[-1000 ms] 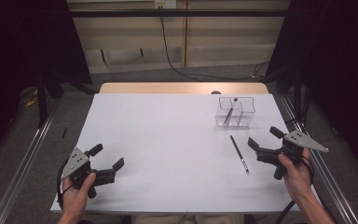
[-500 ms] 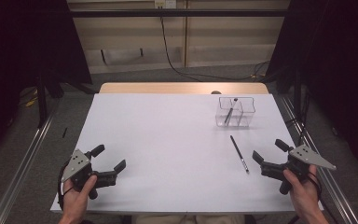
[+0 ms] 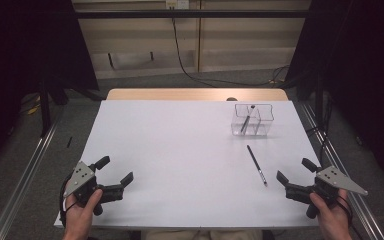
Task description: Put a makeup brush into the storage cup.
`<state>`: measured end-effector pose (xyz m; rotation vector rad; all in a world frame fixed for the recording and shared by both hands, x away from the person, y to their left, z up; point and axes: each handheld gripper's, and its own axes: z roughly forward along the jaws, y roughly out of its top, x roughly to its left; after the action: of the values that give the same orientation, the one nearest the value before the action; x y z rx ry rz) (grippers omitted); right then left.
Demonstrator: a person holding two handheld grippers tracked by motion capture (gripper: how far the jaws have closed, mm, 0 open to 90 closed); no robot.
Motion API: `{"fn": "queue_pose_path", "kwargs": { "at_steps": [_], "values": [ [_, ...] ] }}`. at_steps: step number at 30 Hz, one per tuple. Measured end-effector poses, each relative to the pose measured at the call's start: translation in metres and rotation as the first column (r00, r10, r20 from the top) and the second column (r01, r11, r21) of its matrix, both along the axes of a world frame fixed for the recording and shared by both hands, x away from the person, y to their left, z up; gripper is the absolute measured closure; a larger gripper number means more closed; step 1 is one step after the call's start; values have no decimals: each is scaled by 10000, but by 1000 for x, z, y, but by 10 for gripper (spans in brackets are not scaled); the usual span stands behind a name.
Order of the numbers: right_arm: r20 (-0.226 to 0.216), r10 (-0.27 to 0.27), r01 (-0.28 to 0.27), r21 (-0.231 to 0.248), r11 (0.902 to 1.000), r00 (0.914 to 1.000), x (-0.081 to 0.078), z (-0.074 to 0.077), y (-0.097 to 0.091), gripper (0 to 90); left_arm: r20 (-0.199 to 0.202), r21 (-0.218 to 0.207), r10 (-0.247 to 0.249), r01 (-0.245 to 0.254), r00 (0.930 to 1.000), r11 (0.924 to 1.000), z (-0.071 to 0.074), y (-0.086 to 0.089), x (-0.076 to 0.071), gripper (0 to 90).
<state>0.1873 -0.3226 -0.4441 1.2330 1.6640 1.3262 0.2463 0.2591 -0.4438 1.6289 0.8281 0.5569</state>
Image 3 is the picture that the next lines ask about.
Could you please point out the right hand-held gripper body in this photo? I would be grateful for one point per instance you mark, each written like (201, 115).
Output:
(336, 178)

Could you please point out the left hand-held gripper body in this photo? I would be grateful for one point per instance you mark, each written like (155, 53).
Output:
(81, 176)

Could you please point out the black slim makeup brush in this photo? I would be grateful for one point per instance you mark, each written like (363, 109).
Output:
(256, 165)

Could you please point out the clear acrylic organizer box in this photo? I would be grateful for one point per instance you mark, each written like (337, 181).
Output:
(263, 126)

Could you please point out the black pen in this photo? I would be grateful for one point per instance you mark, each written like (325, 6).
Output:
(246, 123)

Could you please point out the person's right hand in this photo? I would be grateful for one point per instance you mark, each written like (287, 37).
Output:
(335, 220)

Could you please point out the person's left hand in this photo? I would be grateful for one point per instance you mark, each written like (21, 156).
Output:
(78, 220)

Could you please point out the small black floor item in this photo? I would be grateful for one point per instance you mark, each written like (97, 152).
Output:
(69, 142)

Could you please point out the white table mat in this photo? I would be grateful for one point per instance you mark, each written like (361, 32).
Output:
(180, 160)

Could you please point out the black metal stand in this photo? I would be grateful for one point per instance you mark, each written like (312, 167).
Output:
(45, 110)

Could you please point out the wooden table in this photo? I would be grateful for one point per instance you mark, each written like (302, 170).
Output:
(196, 94)

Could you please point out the black curtain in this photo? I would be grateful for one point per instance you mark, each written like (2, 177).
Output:
(363, 66)
(30, 43)

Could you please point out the black crossbar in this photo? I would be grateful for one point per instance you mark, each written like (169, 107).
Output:
(193, 14)

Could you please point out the aluminium floor rail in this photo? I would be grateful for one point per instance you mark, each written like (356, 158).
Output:
(346, 173)
(23, 186)

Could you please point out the white wall socket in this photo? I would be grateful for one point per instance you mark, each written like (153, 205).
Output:
(177, 3)

